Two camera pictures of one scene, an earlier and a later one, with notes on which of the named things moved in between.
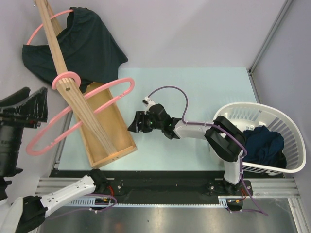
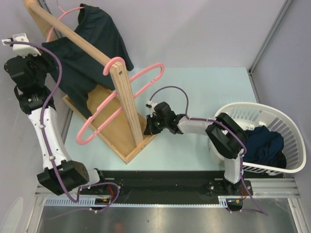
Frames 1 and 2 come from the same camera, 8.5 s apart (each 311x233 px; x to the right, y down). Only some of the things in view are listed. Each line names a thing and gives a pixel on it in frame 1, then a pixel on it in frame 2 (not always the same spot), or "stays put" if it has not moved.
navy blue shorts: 265,147 stays put
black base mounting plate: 139,185 stays put
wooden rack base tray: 113,125 → 107,122
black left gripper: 30,112 → 45,58
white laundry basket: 247,114 stays put
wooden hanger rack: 84,111 → 56,27
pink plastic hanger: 51,120 → 81,141
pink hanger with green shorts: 51,17 → 64,13
